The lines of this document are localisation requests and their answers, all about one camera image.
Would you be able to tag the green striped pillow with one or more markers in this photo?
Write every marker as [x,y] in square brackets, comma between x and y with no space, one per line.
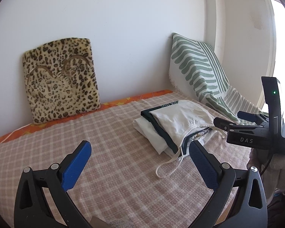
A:
[195,71]

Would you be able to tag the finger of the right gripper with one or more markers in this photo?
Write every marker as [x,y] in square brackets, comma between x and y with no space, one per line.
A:
[253,118]
[223,124]

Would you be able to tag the folded white and green clothes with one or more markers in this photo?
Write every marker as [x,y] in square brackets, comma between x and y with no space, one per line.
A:
[161,132]

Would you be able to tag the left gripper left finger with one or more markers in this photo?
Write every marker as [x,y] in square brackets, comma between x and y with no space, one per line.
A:
[31,206]

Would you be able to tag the right hand grey glove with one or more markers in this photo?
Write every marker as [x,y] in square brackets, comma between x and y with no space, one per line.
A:
[274,176]

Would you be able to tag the white trousers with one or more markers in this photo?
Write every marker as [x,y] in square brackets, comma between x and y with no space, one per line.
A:
[182,123]

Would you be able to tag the orange bed sheet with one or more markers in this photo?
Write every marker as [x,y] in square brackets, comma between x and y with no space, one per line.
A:
[31,128]

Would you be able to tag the pink plaid bed blanket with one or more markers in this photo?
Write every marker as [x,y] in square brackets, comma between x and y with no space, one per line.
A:
[125,178]

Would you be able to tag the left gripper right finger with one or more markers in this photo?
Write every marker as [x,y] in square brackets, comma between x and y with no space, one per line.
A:
[249,208]

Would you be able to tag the leopard print cushion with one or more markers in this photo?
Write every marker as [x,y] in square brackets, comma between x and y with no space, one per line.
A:
[60,79]

